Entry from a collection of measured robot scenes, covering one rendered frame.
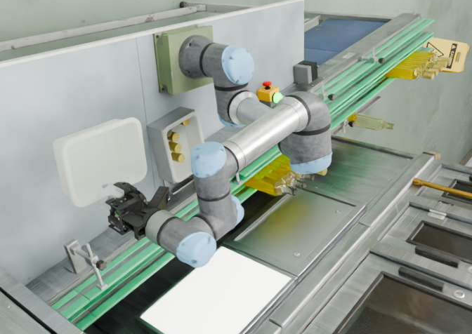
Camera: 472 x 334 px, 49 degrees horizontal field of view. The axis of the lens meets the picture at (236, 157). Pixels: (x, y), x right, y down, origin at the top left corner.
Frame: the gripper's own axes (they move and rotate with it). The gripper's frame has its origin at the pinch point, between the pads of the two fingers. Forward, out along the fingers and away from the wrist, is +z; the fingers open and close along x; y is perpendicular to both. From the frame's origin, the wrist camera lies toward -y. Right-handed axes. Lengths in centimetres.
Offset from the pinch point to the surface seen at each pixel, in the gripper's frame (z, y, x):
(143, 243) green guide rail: 15.4, -20.8, 38.5
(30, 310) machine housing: 1.1, 25.3, 23.4
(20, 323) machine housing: 0.5, 28.6, 24.8
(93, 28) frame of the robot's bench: 92, -63, -10
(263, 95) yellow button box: 30, -102, 14
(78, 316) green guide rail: 14, 7, 49
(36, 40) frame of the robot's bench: 92, -37, -11
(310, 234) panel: -18, -71, 46
